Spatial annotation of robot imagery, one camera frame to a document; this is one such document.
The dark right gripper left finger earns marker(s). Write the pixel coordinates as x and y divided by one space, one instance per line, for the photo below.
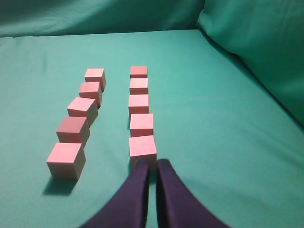
128 207

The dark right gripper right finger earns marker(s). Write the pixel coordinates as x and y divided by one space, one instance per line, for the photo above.
177 207

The pink cube column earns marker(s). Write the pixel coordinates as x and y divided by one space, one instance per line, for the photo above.
83 107
74 130
139 72
139 104
96 75
91 90
141 125
66 161
143 147
138 86

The green cloth backdrop and cover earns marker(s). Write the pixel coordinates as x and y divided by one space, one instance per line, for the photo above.
226 88

